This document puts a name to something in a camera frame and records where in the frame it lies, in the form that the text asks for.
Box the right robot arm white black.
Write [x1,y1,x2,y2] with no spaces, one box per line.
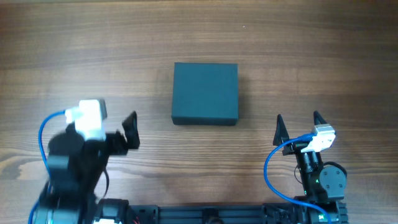
[264,111,348,223]

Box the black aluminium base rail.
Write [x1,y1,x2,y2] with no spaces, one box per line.
[93,202,349,224]

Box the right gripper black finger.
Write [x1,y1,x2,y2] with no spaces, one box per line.
[313,111,327,125]
[273,114,290,146]

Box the dark green box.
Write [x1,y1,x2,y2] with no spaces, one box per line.
[171,62,239,126]

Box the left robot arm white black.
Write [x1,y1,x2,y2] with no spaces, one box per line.
[28,108,140,223]

